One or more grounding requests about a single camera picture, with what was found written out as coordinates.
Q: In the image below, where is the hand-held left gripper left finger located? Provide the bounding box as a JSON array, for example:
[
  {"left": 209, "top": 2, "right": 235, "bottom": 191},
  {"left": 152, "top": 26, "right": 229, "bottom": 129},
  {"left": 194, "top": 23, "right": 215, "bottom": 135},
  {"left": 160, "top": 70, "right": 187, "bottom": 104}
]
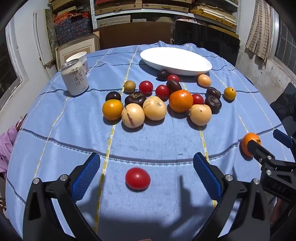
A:
[{"left": 23, "top": 153, "right": 102, "bottom": 241}]

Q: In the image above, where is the pink cloth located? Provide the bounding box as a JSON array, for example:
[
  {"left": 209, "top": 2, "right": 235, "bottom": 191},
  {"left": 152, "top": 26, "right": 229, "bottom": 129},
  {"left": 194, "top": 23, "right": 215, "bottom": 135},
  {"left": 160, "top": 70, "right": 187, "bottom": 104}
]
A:
[{"left": 0, "top": 113, "right": 28, "bottom": 178}]

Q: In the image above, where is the large orange mandarin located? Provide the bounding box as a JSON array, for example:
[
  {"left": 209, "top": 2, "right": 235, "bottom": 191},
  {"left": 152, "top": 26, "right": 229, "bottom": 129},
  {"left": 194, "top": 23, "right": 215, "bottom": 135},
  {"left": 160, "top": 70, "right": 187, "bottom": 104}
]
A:
[{"left": 169, "top": 90, "right": 194, "bottom": 113}]

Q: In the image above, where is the small brown round fruit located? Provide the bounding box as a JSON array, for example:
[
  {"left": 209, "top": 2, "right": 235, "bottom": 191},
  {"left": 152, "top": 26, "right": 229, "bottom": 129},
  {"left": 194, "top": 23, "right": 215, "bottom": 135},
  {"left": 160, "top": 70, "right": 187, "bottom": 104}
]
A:
[{"left": 123, "top": 80, "right": 136, "bottom": 93}]

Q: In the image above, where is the green speckled panel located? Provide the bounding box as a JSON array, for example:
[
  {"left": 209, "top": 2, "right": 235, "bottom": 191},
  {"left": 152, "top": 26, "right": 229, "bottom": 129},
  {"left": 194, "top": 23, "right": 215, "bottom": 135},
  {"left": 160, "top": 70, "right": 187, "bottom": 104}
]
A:
[{"left": 45, "top": 9, "right": 58, "bottom": 54}]

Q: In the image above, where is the small pale orange fruit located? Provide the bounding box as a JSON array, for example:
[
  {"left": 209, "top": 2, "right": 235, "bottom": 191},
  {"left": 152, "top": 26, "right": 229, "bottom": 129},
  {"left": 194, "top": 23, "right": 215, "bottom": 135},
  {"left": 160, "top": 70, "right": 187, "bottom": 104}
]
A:
[{"left": 197, "top": 74, "right": 212, "bottom": 88}]

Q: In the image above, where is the pale yellow pepino melon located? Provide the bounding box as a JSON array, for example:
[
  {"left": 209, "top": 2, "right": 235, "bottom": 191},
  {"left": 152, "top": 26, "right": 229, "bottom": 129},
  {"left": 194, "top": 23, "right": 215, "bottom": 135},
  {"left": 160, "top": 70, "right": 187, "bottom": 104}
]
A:
[
  {"left": 143, "top": 96, "right": 167, "bottom": 121},
  {"left": 189, "top": 104, "right": 212, "bottom": 126},
  {"left": 122, "top": 103, "right": 145, "bottom": 128}
]

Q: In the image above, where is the wooden picture frame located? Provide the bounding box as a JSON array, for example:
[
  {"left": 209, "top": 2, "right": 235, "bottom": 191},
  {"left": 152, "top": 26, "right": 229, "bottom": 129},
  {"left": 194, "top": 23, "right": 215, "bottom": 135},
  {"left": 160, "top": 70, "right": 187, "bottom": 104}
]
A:
[{"left": 55, "top": 31, "right": 100, "bottom": 67}]

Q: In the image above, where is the white oval plate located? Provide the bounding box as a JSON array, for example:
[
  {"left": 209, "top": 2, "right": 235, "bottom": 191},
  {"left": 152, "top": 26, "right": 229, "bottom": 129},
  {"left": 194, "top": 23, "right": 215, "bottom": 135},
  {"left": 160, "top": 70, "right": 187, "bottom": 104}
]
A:
[{"left": 140, "top": 47, "right": 213, "bottom": 76}]

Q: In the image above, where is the stack of yellow flat boxes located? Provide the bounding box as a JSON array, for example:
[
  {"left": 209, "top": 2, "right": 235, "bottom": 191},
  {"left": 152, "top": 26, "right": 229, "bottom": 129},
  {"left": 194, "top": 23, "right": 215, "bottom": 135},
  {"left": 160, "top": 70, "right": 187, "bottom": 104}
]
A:
[{"left": 190, "top": 5, "right": 238, "bottom": 30}]

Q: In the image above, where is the white framed window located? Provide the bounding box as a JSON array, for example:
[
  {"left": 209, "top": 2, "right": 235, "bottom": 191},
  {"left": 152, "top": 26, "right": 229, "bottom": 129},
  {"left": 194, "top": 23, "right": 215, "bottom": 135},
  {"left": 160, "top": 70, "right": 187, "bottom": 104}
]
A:
[{"left": 0, "top": 23, "right": 29, "bottom": 105}]

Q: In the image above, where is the white door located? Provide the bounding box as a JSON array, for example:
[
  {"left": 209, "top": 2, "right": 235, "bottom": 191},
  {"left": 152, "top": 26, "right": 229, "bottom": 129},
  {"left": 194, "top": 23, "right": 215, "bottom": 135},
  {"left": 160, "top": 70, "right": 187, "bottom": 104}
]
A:
[{"left": 33, "top": 10, "right": 58, "bottom": 79}]

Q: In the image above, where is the brown cardboard sheet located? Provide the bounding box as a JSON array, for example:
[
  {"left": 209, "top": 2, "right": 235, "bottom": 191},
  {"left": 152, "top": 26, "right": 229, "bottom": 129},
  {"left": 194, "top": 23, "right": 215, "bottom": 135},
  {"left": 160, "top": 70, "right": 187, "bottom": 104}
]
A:
[{"left": 99, "top": 22, "right": 173, "bottom": 50}]

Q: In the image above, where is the yellow orange round fruit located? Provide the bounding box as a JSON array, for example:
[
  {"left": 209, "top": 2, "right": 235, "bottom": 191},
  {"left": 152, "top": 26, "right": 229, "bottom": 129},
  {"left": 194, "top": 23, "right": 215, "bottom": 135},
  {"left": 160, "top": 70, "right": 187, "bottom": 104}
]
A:
[{"left": 102, "top": 99, "right": 124, "bottom": 121}]

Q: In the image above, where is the beige checked curtain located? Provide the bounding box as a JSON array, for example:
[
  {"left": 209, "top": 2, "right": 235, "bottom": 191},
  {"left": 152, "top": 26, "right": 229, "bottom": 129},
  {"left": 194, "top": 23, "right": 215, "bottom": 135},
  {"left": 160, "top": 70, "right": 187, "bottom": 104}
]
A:
[{"left": 245, "top": 0, "right": 275, "bottom": 62}]

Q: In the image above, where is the person's right hand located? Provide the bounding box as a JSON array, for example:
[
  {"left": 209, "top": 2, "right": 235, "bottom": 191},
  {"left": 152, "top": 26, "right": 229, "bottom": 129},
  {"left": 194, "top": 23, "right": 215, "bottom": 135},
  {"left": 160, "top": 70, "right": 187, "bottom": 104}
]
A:
[{"left": 269, "top": 197, "right": 288, "bottom": 226}]

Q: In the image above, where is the black panel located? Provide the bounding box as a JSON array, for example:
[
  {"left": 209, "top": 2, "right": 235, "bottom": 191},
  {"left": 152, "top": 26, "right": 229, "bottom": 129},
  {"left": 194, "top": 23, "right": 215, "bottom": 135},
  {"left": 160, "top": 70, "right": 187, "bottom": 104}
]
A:
[{"left": 174, "top": 20, "right": 240, "bottom": 66}]

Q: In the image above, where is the small yellow orange fruit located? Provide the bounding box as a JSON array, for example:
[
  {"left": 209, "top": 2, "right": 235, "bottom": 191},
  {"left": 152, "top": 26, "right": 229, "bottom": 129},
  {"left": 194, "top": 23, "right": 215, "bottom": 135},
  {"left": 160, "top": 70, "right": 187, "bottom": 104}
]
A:
[{"left": 223, "top": 87, "right": 236, "bottom": 101}]

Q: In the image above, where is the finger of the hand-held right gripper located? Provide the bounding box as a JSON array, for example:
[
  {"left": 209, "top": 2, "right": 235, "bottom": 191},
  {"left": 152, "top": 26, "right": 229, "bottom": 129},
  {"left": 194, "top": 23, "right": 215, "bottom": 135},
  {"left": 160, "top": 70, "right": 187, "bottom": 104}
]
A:
[
  {"left": 248, "top": 140, "right": 275, "bottom": 164},
  {"left": 273, "top": 129, "right": 296, "bottom": 149}
]

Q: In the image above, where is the small orange mandarin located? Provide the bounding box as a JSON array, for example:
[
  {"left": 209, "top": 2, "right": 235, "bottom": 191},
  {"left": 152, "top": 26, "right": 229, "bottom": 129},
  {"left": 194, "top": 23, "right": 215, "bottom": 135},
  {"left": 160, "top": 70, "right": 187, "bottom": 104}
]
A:
[{"left": 241, "top": 133, "right": 262, "bottom": 157}]

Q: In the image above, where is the blue checked tablecloth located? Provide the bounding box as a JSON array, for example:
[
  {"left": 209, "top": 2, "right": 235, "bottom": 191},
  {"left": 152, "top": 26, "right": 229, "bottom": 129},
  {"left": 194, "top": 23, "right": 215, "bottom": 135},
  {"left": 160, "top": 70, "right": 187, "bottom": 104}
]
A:
[{"left": 5, "top": 41, "right": 292, "bottom": 241}]

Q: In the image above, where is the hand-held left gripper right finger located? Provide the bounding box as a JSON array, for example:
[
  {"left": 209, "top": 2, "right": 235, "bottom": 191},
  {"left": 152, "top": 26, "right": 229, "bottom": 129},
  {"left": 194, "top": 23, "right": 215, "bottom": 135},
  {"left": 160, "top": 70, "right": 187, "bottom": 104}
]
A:
[{"left": 193, "top": 152, "right": 271, "bottom": 241}]

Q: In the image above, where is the stack of woven flat boxes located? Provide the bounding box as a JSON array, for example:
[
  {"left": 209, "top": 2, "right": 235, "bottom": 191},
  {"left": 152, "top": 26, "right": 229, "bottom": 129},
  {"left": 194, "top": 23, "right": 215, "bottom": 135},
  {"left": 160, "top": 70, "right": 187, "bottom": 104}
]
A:
[{"left": 51, "top": 0, "right": 192, "bottom": 16}]

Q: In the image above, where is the stack of patterned fabric boxes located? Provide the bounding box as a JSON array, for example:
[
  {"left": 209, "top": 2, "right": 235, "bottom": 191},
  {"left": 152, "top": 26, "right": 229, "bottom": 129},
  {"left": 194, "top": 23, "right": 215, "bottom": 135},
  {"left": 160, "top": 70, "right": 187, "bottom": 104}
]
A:
[{"left": 54, "top": 10, "right": 93, "bottom": 45}]

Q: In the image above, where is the dark cloth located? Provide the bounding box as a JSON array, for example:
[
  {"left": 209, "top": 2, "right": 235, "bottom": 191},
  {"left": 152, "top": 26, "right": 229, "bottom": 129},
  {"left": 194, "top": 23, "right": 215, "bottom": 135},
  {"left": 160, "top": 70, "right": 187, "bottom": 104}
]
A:
[{"left": 270, "top": 82, "right": 296, "bottom": 139}]

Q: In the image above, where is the dark brown wrinkled fruit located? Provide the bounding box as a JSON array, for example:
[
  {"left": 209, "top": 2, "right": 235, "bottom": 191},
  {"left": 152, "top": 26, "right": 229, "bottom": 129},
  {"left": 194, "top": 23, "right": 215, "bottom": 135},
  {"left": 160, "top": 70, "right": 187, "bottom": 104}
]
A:
[
  {"left": 166, "top": 79, "right": 182, "bottom": 93},
  {"left": 206, "top": 87, "right": 221, "bottom": 99},
  {"left": 204, "top": 96, "right": 222, "bottom": 114}
]

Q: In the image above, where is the white drink can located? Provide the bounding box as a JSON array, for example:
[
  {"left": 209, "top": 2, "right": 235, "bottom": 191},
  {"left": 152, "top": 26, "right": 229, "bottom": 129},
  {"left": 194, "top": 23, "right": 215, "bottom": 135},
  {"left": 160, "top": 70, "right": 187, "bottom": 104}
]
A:
[{"left": 60, "top": 59, "right": 90, "bottom": 96}]

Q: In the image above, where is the white paper cup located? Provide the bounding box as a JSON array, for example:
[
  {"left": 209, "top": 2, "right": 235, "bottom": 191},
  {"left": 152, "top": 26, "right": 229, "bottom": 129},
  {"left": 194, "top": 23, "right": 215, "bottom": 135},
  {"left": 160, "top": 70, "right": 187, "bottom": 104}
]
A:
[{"left": 65, "top": 51, "right": 89, "bottom": 78}]

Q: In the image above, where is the metal shelf rack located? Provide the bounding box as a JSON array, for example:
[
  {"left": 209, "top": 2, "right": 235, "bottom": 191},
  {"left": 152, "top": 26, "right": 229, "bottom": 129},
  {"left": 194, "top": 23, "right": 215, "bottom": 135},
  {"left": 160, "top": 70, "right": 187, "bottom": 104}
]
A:
[{"left": 48, "top": 0, "right": 240, "bottom": 33}]

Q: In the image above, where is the window with metal grille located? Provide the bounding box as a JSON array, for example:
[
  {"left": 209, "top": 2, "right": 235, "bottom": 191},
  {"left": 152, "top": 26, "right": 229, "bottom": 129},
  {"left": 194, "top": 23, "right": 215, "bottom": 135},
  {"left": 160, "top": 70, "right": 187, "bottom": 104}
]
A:
[{"left": 274, "top": 14, "right": 296, "bottom": 70}]

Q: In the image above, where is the dark mangosteen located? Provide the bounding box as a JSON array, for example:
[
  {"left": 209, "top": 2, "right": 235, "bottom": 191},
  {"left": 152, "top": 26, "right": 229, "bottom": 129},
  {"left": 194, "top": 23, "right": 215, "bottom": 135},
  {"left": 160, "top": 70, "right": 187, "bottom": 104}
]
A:
[{"left": 125, "top": 91, "right": 147, "bottom": 107}]

